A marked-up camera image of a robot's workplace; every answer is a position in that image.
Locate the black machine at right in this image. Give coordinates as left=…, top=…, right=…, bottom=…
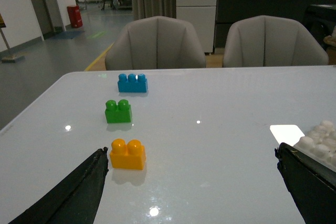
left=302, top=4, right=335, bottom=50

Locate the sign stand with base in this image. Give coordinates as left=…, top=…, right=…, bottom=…
left=0, top=15, right=25, bottom=63

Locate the blue toy block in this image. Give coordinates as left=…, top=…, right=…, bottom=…
left=118, top=73, right=148, bottom=93

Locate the right beige armchair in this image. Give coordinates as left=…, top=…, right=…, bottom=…
left=223, top=15, right=329, bottom=68

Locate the beige armchair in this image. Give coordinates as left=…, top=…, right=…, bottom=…
left=105, top=16, right=206, bottom=70
left=223, top=15, right=329, bottom=68

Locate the left beige armchair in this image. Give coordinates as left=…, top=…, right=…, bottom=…
left=105, top=16, right=206, bottom=70

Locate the white studded base plate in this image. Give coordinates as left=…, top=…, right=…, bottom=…
left=294, top=120, right=335, bottom=172

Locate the green toy block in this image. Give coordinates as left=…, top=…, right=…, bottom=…
left=105, top=99, right=132, bottom=123

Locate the dark counter with white top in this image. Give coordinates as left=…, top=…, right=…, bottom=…
left=215, top=0, right=335, bottom=48

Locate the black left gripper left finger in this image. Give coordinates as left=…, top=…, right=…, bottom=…
left=11, top=147, right=108, bottom=223

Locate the white drawer cabinet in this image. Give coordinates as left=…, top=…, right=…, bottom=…
left=176, top=0, right=217, bottom=53

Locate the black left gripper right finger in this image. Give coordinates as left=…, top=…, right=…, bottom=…
left=275, top=143, right=335, bottom=223

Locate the yellow toy block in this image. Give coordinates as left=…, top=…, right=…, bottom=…
left=110, top=138, right=146, bottom=170

